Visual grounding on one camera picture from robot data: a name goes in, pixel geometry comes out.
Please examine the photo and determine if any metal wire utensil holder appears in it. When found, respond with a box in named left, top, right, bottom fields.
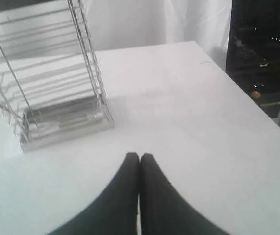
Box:
left=0, top=0, right=114, bottom=152

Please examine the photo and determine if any white backdrop curtain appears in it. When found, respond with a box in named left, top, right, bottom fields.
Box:
left=83, top=0, right=232, bottom=69

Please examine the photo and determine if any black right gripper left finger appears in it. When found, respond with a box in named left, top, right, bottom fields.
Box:
left=50, top=152, right=140, bottom=235

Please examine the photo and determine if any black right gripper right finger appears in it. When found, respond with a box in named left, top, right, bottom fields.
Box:
left=139, top=153, right=228, bottom=235

